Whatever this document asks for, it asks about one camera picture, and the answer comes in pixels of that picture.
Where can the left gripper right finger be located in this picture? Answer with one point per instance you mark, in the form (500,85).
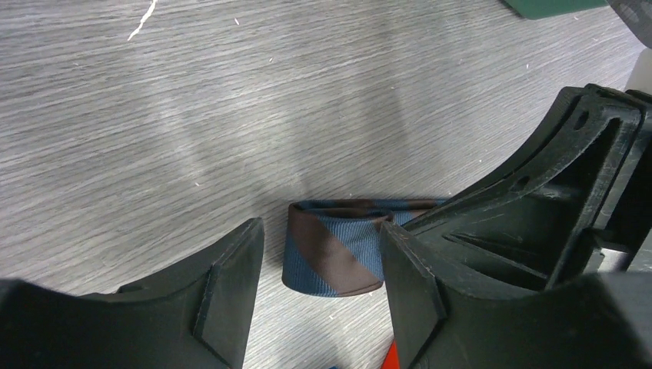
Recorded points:
(447,315)

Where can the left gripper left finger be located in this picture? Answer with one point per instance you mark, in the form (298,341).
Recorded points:
(195,313)

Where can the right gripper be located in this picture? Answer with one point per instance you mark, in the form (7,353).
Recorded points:
(575,197)

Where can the navy brown striped tie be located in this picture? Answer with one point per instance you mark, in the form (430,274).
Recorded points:
(332,247)

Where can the green divided tray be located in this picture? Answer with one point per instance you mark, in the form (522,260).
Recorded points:
(538,9)

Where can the orange-red small block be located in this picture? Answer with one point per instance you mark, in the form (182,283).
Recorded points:
(391,360)

